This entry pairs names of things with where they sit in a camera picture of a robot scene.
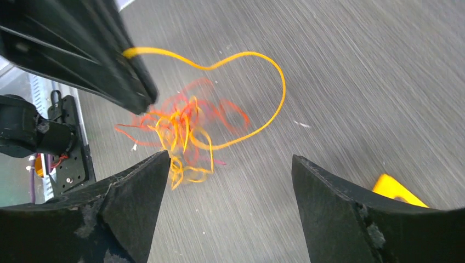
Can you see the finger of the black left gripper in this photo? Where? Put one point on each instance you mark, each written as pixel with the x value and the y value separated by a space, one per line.
pixel 80 44

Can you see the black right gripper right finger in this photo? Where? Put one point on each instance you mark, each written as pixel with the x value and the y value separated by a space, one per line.
pixel 344 222

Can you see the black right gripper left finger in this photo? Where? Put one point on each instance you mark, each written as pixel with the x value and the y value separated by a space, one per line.
pixel 112 220

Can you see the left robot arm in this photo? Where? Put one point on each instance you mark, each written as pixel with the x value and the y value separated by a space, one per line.
pixel 24 131

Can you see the yellow triangular plastic frame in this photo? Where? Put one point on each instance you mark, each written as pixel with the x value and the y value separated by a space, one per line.
pixel 389 187

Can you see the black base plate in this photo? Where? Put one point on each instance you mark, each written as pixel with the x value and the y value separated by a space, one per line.
pixel 73 169

